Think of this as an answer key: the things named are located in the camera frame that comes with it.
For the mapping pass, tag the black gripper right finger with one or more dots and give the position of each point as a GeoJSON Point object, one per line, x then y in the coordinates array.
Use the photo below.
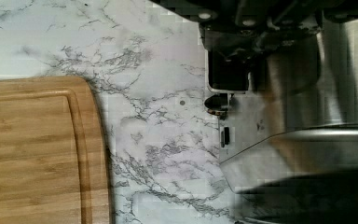
{"type": "Point", "coordinates": [310, 199]}

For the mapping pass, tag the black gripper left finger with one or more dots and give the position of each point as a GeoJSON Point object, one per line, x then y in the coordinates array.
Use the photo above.
{"type": "Point", "coordinates": [254, 26]}

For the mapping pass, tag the stainless steel slot toaster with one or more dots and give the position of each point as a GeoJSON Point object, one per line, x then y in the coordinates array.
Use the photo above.
{"type": "Point", "coordinates": [299, 114]}

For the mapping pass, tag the black toaster lever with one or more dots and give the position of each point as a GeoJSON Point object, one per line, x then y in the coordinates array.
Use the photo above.
{"type": "Point", "coordinates": [224, 137]}

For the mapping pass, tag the bamboo cutting board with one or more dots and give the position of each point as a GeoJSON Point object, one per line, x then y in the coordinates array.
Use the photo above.
{"type": "Point", "coordinates": [53, 167]}

